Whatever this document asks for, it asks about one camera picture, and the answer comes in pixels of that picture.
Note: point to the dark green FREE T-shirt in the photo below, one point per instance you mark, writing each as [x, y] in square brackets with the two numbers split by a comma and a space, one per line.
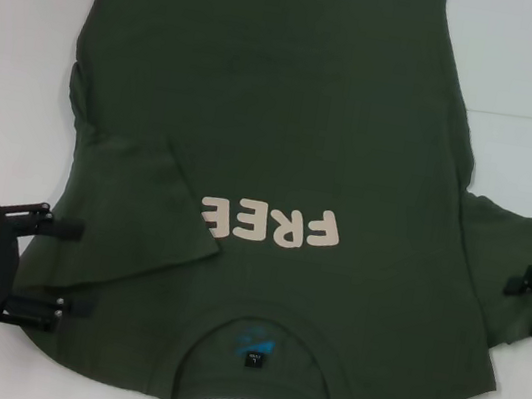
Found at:
[285, 111]

